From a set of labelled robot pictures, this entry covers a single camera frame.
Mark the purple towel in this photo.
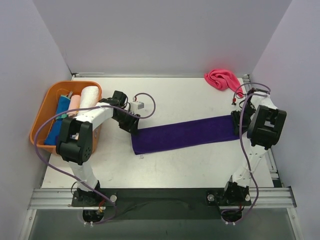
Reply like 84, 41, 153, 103
131, 115, 239, 155

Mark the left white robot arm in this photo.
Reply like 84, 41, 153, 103
56, 90, 140, 206

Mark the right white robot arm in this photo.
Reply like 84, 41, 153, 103
221, 88, 287, 206

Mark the pink crumpled towel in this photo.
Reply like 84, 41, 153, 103
204, 68, 244, 97

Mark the white rolled towel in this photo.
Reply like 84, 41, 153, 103
79, 86, 100, 109

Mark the peach rolled towel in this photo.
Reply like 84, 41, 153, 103
67, 95, 81, 117

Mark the blue rolled towel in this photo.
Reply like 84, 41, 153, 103
44, 95, 71, 146

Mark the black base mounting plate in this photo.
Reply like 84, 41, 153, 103
71, 188, 252, 222

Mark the orange plastic basket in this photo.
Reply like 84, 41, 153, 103
29, 80, 102, 155

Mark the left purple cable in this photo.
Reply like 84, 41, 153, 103
33, 92, 157, 225

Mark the purple cable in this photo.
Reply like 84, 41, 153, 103
219, 82, 272, 224
33, 92, 157, 225

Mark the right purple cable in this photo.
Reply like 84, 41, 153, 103
219, 82, 272, 224

